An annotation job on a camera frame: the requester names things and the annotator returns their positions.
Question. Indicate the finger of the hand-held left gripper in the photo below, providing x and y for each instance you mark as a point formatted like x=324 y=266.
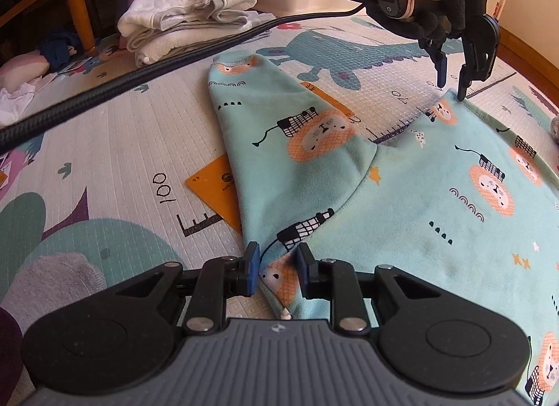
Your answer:
x=442 y=68
x=478 y=57

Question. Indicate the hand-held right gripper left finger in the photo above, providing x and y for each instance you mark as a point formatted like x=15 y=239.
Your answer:
x=252 y=270

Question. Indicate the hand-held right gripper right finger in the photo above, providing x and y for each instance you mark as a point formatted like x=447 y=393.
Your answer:
x=304 y=277

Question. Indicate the teal lion print pants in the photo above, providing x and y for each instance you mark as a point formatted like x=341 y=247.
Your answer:
x=415 y=214

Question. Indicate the grey sock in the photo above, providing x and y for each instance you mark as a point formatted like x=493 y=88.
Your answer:
x=56 y=284
x=554 y=126

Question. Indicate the printed play mat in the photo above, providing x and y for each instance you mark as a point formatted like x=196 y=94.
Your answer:
x=109 y=148

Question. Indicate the white quilted folded garment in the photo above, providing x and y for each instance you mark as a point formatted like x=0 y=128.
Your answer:
x=174 y=4

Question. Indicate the beige folded garment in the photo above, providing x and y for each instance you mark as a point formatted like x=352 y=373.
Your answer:
x=174 y=46

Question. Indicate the dark purple cloth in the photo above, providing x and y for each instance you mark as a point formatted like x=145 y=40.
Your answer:
x=8 y=345

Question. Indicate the dark blue cloth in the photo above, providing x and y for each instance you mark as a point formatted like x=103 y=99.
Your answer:
x=63 y=48

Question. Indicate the pink pillow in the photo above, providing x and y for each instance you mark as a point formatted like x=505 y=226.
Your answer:
x=22 y=70

